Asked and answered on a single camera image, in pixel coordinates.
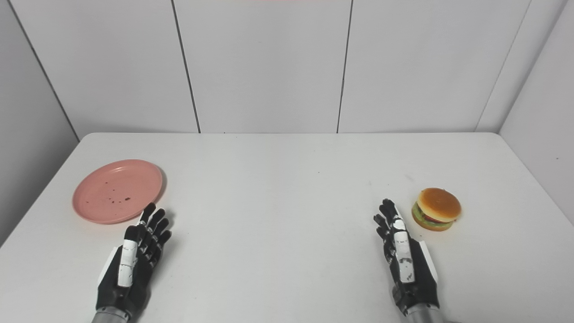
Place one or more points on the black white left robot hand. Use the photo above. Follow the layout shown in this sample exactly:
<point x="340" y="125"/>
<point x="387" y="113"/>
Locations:
<point x="134" y="273"/>

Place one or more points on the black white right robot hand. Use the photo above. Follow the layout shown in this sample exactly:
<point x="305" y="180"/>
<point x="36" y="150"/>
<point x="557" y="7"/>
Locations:
<point x="415" y="282"/>

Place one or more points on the toy hamburger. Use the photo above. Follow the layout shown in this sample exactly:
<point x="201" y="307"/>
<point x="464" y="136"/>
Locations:
<point x="439" y="206"/>

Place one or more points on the pink round plate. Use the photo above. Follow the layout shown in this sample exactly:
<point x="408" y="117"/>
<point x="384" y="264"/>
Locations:
<point x="116" y="190"/>

